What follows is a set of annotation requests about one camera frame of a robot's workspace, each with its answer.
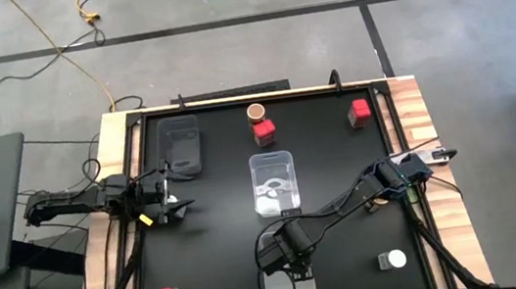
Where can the black table frame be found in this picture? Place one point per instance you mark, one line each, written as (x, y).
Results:
(132, 119)

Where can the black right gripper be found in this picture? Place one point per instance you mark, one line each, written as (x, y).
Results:
(282, 260)

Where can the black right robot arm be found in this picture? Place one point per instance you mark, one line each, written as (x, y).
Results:
(343, 198)

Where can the black table clamp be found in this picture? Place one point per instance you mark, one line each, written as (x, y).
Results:
(335, 81)
(181, 103)

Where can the smoky grey plastic bin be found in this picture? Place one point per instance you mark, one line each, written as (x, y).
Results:
(179, 144)

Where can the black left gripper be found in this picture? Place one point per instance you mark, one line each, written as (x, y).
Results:
(156, 199)

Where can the black ribbed floor strip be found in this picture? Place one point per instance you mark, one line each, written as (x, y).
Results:
(232, 91)

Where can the clear plastic bin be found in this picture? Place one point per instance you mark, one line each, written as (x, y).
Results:
(273, 172)

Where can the yellow tag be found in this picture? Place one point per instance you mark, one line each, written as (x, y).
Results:
(147, 219)

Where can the black desk base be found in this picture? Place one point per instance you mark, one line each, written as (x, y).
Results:
(45, 259)

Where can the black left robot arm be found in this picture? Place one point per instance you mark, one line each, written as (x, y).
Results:
(72, 202)

